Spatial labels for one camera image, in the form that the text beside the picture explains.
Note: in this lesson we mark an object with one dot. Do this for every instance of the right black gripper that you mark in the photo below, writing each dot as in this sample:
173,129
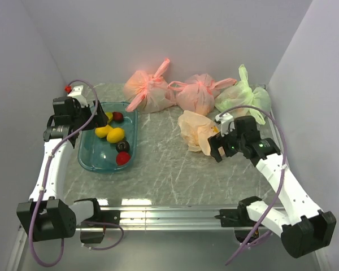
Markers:
216,141

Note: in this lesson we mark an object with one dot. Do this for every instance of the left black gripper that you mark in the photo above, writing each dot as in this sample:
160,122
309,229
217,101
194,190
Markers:
99,119

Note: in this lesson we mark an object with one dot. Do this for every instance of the teal plastic tray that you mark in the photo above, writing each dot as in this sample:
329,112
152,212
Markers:
111,148

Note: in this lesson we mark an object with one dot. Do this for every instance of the yellow fake mango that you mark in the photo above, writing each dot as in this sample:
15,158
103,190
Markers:
109,116

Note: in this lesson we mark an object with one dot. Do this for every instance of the yellow fake lemon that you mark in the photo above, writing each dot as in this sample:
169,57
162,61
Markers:
116,135

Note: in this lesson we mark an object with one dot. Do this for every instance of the orange printed plastic bag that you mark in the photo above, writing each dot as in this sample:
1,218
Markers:
195,131

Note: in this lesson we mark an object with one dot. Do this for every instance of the dark red fake fruit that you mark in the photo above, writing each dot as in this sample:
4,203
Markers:
117,117

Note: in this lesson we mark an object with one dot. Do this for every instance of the dark purple fake mangosteen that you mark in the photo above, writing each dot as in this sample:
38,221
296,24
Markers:
123,146

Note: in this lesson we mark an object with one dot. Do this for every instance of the red fake apple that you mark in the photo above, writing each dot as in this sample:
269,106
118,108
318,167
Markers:
122,158

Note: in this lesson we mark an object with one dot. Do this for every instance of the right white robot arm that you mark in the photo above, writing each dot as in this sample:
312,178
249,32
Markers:
304,227

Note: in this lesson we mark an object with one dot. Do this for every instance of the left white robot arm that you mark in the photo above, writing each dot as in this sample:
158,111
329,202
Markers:
45,216

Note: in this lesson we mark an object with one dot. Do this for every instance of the middle pink tied bag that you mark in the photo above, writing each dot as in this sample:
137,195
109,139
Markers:
198,93

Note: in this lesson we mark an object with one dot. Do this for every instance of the pink tied bag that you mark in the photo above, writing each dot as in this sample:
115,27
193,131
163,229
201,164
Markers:
149,93
198,93

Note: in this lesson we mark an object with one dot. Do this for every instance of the green tied bag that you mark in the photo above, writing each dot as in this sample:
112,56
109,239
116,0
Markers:
241,94

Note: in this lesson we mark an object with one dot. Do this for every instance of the left pink tied bag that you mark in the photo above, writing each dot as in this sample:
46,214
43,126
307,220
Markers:
149,93

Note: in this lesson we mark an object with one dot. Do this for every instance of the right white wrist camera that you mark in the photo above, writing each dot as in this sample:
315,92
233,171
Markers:
223,122

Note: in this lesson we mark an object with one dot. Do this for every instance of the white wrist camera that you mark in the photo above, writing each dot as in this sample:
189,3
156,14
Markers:
223,122
77,93

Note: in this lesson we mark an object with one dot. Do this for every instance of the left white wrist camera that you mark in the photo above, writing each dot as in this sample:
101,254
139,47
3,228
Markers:
77,93

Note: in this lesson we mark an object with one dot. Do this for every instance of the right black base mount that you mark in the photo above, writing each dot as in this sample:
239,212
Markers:
232,218

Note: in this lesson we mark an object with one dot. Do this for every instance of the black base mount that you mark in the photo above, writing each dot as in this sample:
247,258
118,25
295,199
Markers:
232,218
92,231

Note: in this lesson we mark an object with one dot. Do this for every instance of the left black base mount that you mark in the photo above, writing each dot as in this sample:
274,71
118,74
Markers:
92,231

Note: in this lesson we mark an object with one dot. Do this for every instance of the aluminium rail frame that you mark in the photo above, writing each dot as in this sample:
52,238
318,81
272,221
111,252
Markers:
175,218

